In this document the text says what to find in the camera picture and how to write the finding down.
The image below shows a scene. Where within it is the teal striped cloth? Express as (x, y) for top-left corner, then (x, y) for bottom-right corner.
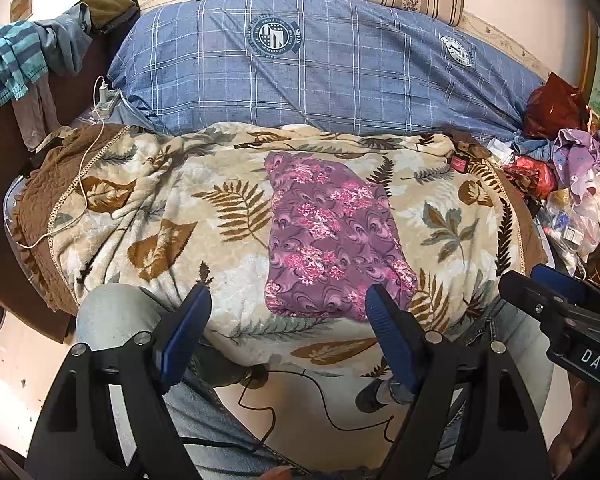
(0, 22), (48, 108)

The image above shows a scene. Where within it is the brown quilted bedspread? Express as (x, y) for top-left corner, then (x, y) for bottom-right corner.
(10, 125), (546, 311)

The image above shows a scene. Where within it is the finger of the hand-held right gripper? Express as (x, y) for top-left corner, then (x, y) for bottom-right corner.
(498, 271), (571, 326)
(531, 264), (600, 311)

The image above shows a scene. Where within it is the white paper packet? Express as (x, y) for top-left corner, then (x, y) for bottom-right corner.
(487, 137), (516, 163)

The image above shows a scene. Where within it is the bright red plastic bag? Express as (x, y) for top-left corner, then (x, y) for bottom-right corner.
(502, 155), (558, 201)

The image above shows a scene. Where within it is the white charging cable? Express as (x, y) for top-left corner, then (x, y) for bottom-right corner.
(22, 105), (131, 251)

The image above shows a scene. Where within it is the black cable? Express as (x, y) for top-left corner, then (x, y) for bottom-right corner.
(235, 367), (396, 453)

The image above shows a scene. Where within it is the clear plastic bag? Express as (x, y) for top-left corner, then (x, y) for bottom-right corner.
(540, 185), (600, 261)

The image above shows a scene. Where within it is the white power strip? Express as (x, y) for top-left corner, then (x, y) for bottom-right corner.
(92, 90), (121, 118)

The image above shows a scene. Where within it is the grey-blue cloth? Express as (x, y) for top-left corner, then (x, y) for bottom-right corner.
(32, 2), (93, 76)

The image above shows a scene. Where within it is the pinkish grey cloth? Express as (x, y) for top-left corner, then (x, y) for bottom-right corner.
(12, 77), (58, 151)

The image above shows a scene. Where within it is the blue plaid quilt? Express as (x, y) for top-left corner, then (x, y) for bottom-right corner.
(105, 0), (548, 143)

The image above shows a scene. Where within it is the lilac floral cloth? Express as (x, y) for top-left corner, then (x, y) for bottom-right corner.
(552, 127), (600, 196)

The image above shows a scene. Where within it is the brown wooden headboard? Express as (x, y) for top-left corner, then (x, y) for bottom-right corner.
(0, 35), (146, 341)

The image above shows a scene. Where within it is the purple floral shirt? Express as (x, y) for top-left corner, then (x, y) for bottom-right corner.
(262, 152), (418, 321)

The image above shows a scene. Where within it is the beige leaf print blanket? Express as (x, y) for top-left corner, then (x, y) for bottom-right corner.
(47, 122), (526, 378)

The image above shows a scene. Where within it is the olive green cloth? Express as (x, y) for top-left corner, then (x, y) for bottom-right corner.
(82, 0), (141, 36)

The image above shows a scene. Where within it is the dark bottle with red label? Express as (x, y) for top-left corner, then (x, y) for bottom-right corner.
(450, 142), (473, 173)

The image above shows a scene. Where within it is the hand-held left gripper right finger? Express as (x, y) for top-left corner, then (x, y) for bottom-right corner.
(365, 284), (553, 480)

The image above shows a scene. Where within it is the dark red plastic bag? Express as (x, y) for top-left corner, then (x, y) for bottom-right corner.
(522, 72), (588, 141)

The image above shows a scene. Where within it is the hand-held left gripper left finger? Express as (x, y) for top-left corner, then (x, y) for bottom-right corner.
(25, 284), (213, 480)

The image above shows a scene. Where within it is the blue denim cloth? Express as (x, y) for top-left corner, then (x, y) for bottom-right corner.
(510, 132), (556, 158)

